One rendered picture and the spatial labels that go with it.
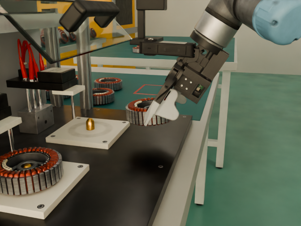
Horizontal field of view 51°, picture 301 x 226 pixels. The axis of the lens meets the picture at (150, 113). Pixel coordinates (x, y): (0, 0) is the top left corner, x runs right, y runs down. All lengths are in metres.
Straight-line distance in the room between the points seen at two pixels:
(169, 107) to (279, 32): 0.25
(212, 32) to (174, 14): 5.22
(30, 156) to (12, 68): 0.38
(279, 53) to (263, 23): 5.30
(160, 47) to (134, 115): 0.15
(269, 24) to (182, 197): 0.31
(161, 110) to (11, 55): 0.46
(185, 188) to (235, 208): 1.32
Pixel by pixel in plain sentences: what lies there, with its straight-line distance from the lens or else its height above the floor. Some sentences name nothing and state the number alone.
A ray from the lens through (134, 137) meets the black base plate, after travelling 0.73.
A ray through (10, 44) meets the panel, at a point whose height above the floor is 0.97.
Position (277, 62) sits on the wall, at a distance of 5.83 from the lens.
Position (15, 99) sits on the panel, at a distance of 0.93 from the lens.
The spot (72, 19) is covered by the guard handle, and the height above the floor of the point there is 1.04.
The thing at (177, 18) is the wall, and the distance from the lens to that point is 5.81.
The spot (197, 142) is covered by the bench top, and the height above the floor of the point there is 0.75.
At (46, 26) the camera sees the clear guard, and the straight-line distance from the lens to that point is 0.35.
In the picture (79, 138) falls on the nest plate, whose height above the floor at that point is 0.78.
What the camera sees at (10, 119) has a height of 0.88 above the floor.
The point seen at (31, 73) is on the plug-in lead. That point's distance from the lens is 0.77.
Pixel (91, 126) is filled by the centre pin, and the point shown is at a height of 0.79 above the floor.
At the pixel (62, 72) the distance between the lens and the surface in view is 0.73.
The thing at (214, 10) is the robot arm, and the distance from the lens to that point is 0.61.
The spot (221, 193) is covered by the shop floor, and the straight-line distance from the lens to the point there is 2.00.
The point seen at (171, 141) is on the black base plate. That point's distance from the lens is 0.71.
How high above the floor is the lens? 1.05
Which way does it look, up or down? 18 degrees down
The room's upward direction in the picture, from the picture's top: straight up
